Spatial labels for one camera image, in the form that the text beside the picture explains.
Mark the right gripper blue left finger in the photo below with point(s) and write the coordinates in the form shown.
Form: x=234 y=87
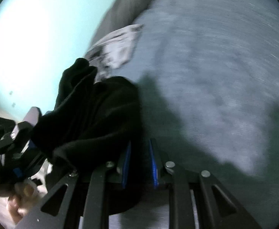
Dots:
x=126 y=167

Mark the person's left hand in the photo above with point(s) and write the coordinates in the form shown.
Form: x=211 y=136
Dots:
x=25 y=197

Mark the dark grey long pillow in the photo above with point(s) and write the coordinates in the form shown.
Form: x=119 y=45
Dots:
x=122 y=13

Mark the blue patterned bed sheet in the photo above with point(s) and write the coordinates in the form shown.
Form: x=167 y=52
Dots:
x=208 y=73

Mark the black fleece garment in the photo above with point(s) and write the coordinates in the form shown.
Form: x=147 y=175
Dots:
x=94 y=123

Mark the light grey sweatshirt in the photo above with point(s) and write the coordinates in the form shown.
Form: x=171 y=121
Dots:
x=113 y=50

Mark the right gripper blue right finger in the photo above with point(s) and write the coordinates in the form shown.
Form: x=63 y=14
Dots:
x=154 y=160

